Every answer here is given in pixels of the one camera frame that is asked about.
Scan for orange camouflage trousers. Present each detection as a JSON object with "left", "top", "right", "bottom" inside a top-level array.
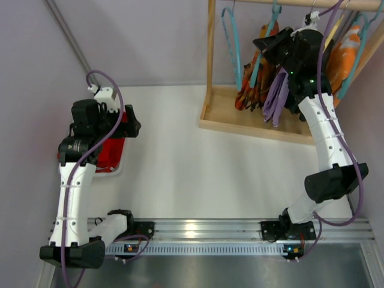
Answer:
[{"left": 234, "top": 24, "right": 281, "bottom": 112}]

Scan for orange white garment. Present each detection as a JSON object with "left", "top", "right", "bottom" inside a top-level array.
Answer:
[{"left": 326, "top": 25, "right": 361, "bottom": 94}]

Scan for white plastic basket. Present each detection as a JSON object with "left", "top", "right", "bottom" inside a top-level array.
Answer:
[{"left": 95, "top": 139, "right": 125, "bottom": 177}]

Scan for purple garment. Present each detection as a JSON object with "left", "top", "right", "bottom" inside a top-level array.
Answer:
[{"left": 262, "top": 68, "right": 289, "bottom": 128}]

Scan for wooden clothes rack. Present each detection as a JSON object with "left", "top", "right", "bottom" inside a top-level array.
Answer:
[{"left": 199, "top": 1, "right": 383, "bottom": 145}]

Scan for black garment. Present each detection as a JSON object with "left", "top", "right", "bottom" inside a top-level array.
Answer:
[{"left": 284, "top": 83, "right": 308, "bottom": 122}]

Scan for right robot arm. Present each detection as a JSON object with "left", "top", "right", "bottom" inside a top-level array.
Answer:
[{"left": 253, "top": 27, "right": 368, "bottom": 240}]

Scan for empty teal hanger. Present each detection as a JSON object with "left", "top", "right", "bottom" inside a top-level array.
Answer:
[{"left": 221, "top": 1, "right": 243, "bottom": 92}]

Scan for red garment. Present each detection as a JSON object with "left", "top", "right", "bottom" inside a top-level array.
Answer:
[{"left": 58, "top": 110, "right": 128, "bottom": 173}]

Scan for teal hanger with trousers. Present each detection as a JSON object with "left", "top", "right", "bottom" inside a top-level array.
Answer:
[{"left": 248, "top": 0, "right": 283, "bottom": 88}]

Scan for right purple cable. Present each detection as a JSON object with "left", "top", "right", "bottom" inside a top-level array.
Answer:
[{"left": 311, "top": 0, "right": 365, "bottom": 262}]

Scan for far right teal hanger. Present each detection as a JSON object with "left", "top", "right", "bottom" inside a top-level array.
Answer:
[{"left": 334, "top": 8, "right": 383, "bottom": 105}]

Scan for wooden hanger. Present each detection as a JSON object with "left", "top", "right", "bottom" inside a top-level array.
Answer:
[{"left": 323, "top": 1, "right": 350, "bottom": 50}]

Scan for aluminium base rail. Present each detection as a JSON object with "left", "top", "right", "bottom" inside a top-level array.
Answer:
[{"left": 97, "top": 219, "right": 374, "bottom": 262}]

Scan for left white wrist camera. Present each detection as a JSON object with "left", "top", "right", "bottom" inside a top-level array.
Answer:
[{"left": 88, "top": 84, "right": 118, "bottom": 112}]

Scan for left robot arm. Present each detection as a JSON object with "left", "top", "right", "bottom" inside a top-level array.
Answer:
[{"left": 40, "top": 100, "right": 141, "bottom": 269}]

